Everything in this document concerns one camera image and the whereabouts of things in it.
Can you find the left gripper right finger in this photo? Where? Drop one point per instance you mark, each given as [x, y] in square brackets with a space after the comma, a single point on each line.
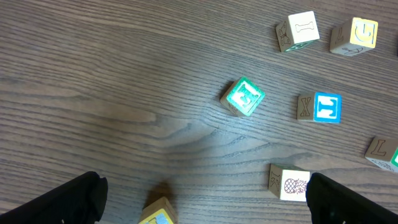
[332, 203]

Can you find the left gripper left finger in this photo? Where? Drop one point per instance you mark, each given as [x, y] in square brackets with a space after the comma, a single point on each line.
[81, 200]

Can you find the wooden block yellow side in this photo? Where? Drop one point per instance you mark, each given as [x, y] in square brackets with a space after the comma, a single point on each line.
[288, 182]

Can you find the green number 7 block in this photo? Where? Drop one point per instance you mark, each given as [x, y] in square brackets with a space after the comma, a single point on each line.
[383, 153]

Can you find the yellow top block near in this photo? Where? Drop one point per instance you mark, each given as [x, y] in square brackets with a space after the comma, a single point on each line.
[159, 212]

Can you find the blue letter T block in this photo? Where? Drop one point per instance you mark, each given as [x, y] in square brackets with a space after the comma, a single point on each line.
[320, 107]

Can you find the green letter block left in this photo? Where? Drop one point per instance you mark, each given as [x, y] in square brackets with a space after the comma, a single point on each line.
[242, 97]

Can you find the yellow top block far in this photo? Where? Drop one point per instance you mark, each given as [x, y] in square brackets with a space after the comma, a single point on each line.
[354, 37]

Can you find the white block green side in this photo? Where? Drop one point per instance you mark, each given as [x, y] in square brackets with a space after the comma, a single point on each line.
[297, 31]

